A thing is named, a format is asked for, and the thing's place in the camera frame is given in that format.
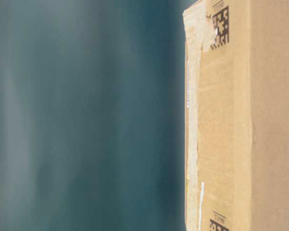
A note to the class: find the brown cardboard box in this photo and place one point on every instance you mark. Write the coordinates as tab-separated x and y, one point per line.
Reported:
237	115

